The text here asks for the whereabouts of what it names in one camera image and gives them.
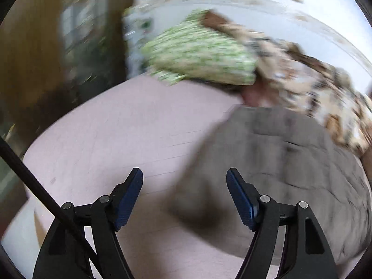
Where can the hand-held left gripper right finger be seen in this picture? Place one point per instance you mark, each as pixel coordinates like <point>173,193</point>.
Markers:
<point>241,200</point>

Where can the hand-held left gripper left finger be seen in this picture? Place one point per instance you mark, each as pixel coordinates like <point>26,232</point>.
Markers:
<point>129,200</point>

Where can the olive hooded puffer jacket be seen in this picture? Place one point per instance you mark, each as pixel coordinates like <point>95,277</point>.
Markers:
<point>276,165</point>

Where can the pink quilted bed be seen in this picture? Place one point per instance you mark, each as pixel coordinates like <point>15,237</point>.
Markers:
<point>116,128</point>

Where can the leaf print blanket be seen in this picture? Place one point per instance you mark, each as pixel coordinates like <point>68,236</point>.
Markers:
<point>305,81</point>

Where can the green patterned pillow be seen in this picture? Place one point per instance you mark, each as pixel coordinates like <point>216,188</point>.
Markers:
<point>197,55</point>

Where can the wooden door with glass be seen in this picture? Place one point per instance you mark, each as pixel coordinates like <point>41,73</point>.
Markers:
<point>35,49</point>

